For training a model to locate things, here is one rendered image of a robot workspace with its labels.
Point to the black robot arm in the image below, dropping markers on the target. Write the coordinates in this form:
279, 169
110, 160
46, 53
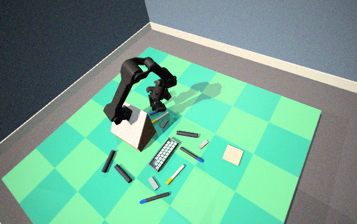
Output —
131, 74

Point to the cream flat square tile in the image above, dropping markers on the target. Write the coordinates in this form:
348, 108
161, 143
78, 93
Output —
232, 155

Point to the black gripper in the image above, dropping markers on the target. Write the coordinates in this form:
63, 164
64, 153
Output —
154, 99

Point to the grey keyboard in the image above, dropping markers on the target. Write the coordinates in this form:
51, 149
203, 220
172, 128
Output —
163, 154

